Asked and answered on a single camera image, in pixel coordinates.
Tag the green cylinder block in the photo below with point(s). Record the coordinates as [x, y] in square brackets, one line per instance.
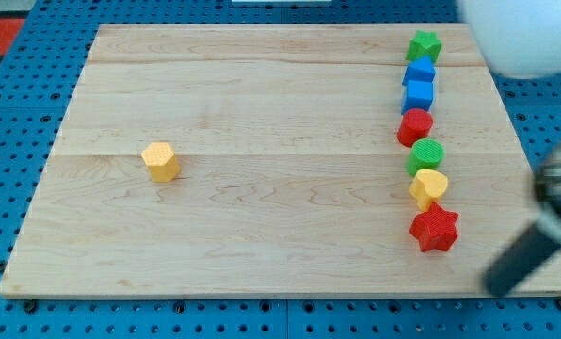
[425, 154]

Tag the dark cylindrical pusher stick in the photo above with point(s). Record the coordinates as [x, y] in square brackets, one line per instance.
[529, 251]

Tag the yellow heart block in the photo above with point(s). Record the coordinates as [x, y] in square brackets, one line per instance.
[428, 186]

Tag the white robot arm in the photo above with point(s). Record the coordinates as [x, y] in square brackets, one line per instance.
[521, 39]

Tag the red cylinder block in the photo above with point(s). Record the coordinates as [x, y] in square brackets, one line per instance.
[416, 123]

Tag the blue cube block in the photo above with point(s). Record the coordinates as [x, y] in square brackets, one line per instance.
[417, 94]

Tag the wooden board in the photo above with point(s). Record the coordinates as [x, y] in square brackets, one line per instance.
[292, 182]

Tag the blue triangle block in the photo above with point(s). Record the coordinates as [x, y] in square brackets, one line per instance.
[421, 69]

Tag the yellow hexagon block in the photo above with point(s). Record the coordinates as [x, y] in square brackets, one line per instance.
[161, 162]

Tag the green star block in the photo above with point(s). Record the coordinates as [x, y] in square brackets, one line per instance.
[424, 44]

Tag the red star block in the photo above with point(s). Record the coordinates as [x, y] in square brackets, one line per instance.
[435, 229]

